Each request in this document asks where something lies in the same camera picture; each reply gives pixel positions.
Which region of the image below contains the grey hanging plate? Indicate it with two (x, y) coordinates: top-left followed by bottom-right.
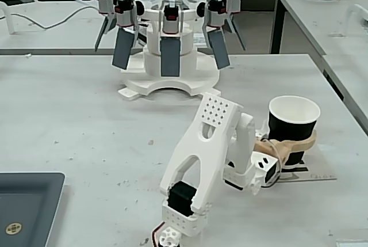
(111, 27), (135, 70)
(207, 29), (231, 70)
(160, 36), (182, 78)

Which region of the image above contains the printed paper mat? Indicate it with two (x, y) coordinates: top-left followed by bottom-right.
(274, 143), (338, 184)

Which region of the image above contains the black paper cup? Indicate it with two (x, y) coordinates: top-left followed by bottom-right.
(267, 95), (321, 170)

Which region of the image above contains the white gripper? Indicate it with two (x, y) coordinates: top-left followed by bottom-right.
(250, 119), (318, 190)

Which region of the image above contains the white plastic stand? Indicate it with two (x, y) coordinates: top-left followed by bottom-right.
(346, 3), (368, 34)
(0, 1), (38, 35)

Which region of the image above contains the red black servo cable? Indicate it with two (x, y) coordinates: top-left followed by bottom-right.
(150, 221), (166, 247)

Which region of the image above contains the small printed label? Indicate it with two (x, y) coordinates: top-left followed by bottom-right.
(193, 32), (208, 45)

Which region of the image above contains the white carousel machine body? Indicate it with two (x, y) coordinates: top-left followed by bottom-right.
(117, 7), (222, 102)

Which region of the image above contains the thin dark hanging plate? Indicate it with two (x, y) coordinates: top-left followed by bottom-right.
(226, 16), (247, 51)
(94, 16), (112, 52)

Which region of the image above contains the black table leg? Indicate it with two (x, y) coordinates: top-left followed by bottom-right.
(270, 0), (289, 55)

